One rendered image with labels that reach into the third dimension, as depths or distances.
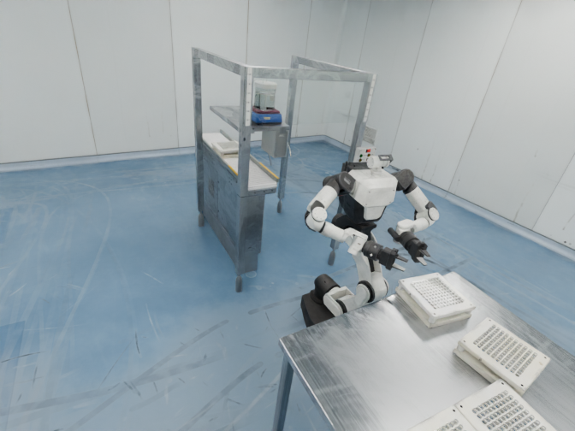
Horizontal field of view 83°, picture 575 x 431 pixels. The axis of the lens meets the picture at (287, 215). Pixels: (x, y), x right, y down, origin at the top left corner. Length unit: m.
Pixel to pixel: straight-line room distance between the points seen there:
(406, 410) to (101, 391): 1.75
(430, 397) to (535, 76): 4.18
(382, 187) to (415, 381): 0.99
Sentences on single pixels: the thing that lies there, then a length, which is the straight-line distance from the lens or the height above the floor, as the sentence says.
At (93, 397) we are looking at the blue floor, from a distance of 2.43.
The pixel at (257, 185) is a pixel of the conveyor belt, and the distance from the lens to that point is 2.43.
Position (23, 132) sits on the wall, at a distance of 5.44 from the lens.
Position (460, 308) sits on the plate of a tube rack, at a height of 0.97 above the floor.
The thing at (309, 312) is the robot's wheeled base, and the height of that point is 0.17.
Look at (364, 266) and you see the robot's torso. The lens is 2.09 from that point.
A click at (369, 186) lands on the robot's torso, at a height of 1.26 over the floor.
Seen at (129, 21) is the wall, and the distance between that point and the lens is 5.31.
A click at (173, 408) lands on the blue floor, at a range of 2.28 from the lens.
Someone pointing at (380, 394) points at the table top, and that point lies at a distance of 1.33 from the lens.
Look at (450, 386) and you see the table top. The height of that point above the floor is 0.90.
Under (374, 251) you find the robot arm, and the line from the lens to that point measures 1.68.
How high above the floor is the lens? 1.95
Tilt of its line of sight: 30 degrees down
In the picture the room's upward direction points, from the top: 7 degrees clockwise
